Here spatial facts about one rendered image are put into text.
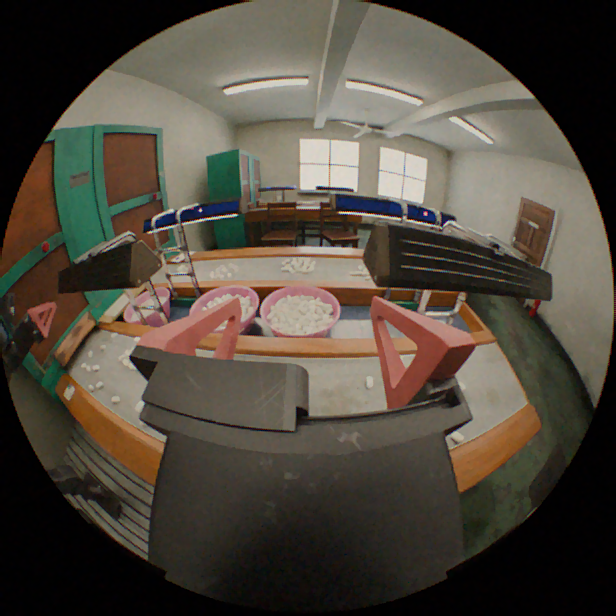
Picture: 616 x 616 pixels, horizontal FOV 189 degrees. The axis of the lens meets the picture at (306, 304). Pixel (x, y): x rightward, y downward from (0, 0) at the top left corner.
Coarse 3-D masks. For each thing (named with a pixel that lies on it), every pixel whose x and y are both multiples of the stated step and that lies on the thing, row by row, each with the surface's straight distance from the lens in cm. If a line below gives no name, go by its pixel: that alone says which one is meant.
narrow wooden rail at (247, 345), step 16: (128, 336) 89; (208, 336) 60; (240, 336) 56; (256, 336) 55; (480, 336) 82; (240, 352) 54; (256, 352) 52; (272, 352) 51; (288, 352) 50; (304, 352) 50; (320, 352) 50; (336, 352) 50; (352, 352) 51; (368, 352) 52; (400, 352) 56; (416, 352) 60
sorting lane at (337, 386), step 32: (96, 352) 100; (480, 352) 79; (96, 384) 85; (128, 384) 70; (320, 384) 47; (352, 384) 48; (480, 384) 69; (512, 384) 83; (128, 416) 64; (480, 416) 63
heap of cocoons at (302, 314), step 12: (288, 300) 70; (300, 300) 70; (312, 300) 70; (276, 312) 66; (288, 312) 65; (300, 312) 67; (312, 312) 64; (324, 312) 68; (276, 324) 60; (288, 324) 62; (300, 324) 60; (312, 324) 60; (324, 324) 61; (276, 336) 59; (324, 336) 60
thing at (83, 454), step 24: (72, 432) 103; (72, 456) 100; (96, 456) 84; (96, 480) 84; (120, 480) 73; (144, 480) 65; (72, 504) 104; (96, 504) 85; (144, 504) 66; (120, 528) 77; (144, 528) 70; (144, 552) 73
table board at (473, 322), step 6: (462, 306) 105; (468, 306) 104; (462, 312) 105; (468, 312) 101; (462, 318) 105; (468, 318) 101; (474, 318) 99; (468, 324) 102; (474, 324) 99; (480, 324) 96; (474, 330) 99; (480, 330) 96; (486, 330) 95; (498, 348) 91; (510, 366) 89; (516, 378) 88; (522, 390) 87; (528, 402) 87
